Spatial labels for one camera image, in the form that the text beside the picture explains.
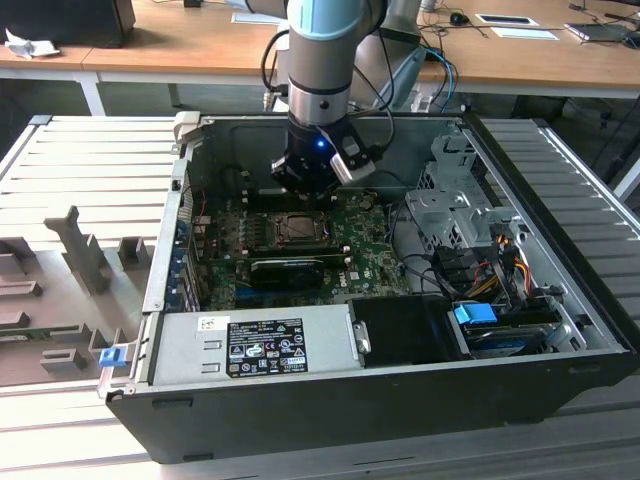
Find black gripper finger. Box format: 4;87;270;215
271;155;314;201
313;177;346;202

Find CPU chip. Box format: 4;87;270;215
286;214;322;236

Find metal socket cover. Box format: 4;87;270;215
273;212;332;246

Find CPU socket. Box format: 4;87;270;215
267;209;334;249

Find black RAM slot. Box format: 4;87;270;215
249;243;349;256
249;253;352;267

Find blue expansion slot clips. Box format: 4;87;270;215
170;222;194;309

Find green motherboard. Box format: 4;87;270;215
192;192;416;311

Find black graphics card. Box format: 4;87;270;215
248;257;326;291

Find beige plastic case latch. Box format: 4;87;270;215
173;112;202;146

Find silver metal drive cage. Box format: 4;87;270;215
404;132;521;251

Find pale blue teach pendant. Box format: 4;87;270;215
377;47;429;111

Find wooden desk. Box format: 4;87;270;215
0;0;640;116

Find black connector block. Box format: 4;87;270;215
432;247;481;291

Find black plastic shroud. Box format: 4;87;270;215
347;294;474;369

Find hard disk in blue carrier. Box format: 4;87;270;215
452;302;561;359

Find silver power supply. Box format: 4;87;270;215
149;304;361;386

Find black PC case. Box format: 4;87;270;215
97;112;640;466

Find white paper sheet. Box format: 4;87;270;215
491;27;561;41

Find grey parts rack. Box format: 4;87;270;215
0;204;161;389

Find crumpled white paper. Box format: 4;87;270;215
4;27;61;60

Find green RAM stick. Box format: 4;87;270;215
0;325;81;344

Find white metal leg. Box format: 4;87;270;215
613;167;640;201

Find grey laptop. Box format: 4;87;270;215
564;22;634;44

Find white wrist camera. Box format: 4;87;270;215
328;134;376;184

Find blue cable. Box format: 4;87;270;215
424;47;459;114

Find yellow orange wire bundle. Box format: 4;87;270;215
497;234;532;301

